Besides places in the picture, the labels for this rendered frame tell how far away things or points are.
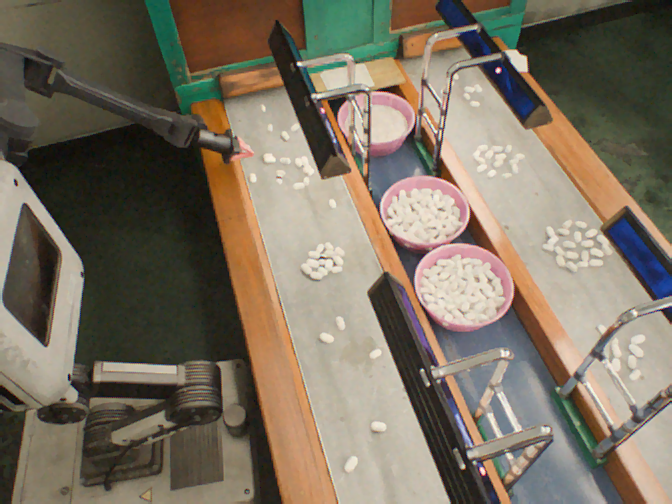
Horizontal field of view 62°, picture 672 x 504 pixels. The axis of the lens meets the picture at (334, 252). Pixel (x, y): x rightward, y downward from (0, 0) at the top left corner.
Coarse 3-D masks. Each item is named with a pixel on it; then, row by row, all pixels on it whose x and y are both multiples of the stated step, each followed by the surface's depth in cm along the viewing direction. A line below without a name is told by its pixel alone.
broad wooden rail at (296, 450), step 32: (224, 128) 195; (224, 192) 177; (224, 224) 169; (256, 224) 171; (256, 256) 162; (256, 288) 155; (256, 320) 150; (256, 352) 144; (288, 352) 145; (256, 384) 139; (288, 384) 139; (288, 416) 134; (288, 448) 129; (320, 448) 131; (288, 480) 125; (320, 480) 125
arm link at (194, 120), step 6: (186, 114) 172; (186, 120) 162; (192, 120) 164; (198, 120) 170; (204, 120) 173; (204, 126) 171; (192, 132) 164; (192, 138) 165; (174, 144) 164; (186, 144) 166
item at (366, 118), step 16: (304, 64) 157; (320, 64) 158; (352, 64) 161; (352, 80) 166; (304, 96) 150; (320, 96) 148; (336, 96) 149; (352, 96) 170; (368, 96) 152; (352, 112) 175; (368, 112) 157; (352, 128) 180; (368, 128) 161; (352, 144) 186; (368, 144) 166; (368, 160) 171; (368, 176) 178
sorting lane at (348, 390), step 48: (288, 96) 207; (288, 144) 192; (288, 192) 179; (336, 192) 179; (288, 240) 168; (336, 240) 167; (288, 288) 158; (336, 288) 157; (336, 336) 149; (336, 384) 141; (384, 384) 140; (336, 432) 134; (384, 432) 133; (336, 480) 127; (384, 480) 127; (432, 480) 127
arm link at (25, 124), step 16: (0, 48) 136; (16, 48) 138; (0, 64) 131; (16, 64) 134; (32, 64) 141; (48, 64) 142; (0, 80) 125; (16, 80) 128; (32, 80) 143; (48, 80) 146; (0, 96) 120; (16, 96) 123; (0, 112) 110; (16, 112) 113; (0, 128) 110; (16, 128) 111; (32, 128) 113
